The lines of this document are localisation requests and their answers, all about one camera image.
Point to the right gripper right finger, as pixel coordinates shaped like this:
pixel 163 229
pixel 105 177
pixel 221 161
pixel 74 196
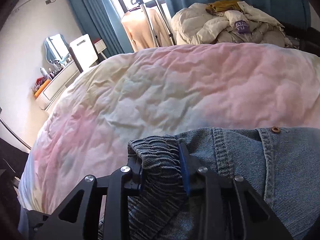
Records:
pixel 230 207

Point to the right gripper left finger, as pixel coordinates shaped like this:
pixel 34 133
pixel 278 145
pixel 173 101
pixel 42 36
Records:
pixel 78 215

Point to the blue denim jeans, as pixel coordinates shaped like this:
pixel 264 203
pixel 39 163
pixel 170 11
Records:
pixel 282 165

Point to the metal clothes rack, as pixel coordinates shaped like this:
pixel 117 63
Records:
pixel 140 4

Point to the white dresser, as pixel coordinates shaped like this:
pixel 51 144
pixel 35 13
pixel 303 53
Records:
pixel 57 85

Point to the pastel tie-dye duvet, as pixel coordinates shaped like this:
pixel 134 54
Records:
pixel 163 91

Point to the table mirror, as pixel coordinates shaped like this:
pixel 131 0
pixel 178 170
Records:
pixel 56 49

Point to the white chair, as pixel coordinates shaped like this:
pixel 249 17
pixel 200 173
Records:
pixel 83 52

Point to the cream puffy jacket pile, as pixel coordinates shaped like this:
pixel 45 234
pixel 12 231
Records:
pixel 193 25

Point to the mustard yellow garment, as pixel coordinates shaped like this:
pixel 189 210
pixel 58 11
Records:
pixel 221 6

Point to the teal curtain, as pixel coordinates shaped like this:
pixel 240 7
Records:
pixel 99 19

